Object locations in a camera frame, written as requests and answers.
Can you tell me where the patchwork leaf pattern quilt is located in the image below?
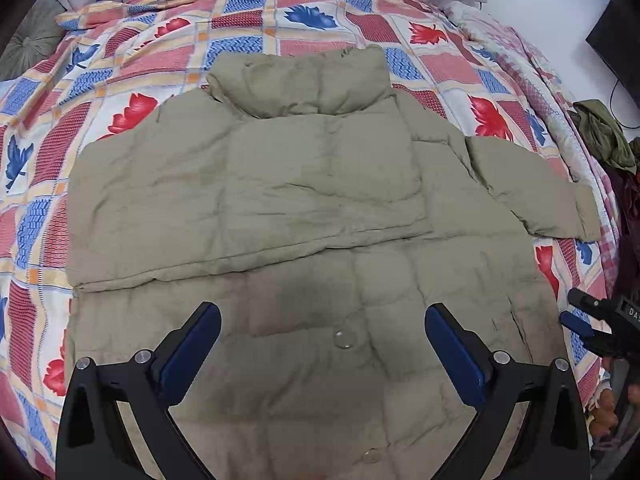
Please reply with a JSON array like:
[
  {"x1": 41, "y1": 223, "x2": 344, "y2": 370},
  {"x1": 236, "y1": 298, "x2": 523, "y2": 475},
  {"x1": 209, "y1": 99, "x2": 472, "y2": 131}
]
[{"x1": 1, "y1": 0, "x2": 606, "y2": 476}]

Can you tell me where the black wall television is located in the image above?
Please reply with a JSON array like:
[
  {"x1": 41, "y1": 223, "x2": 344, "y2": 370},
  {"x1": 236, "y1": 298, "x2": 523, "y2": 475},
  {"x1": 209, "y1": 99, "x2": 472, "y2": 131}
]
[{"x1": 587, "y1": 1, "x2": 640, "y2": 105}]

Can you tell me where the person's right hand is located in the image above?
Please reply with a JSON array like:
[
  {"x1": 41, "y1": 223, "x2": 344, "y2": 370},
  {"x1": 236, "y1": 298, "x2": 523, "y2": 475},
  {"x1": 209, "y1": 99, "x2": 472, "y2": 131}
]
[{"x1": 589, "y1": 384, "x2": 640, "y2": 438}]

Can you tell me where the round grey-green pleated cushion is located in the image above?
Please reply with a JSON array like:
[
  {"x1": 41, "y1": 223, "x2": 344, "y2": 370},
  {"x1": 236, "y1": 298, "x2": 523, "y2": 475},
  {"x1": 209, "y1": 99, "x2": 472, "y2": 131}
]
[{"x1": 1, "y1": 0, "x2": 65, "y2": 81}]

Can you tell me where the khaki puffer jacket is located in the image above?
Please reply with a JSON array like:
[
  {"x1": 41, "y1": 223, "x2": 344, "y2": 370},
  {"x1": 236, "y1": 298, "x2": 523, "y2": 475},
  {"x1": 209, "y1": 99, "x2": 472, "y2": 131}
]
[{"x1": 66, "y1": 47, "x2": 600, "y2": 479}]

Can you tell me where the pink plaid bed blanket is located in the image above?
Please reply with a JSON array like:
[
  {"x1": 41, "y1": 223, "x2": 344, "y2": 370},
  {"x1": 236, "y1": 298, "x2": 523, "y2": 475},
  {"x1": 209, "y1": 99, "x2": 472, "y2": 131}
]
[{"x1": 444, "y1": 1, "x2": 622, "y2": 295}]

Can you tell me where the pile of dark clothes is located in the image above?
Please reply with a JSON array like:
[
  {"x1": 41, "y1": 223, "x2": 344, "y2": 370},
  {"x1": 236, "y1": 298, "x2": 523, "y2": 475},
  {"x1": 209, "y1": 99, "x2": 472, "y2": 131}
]
[{"x1": 570, "y1": 100, "x2": 639, "y2": 304}]

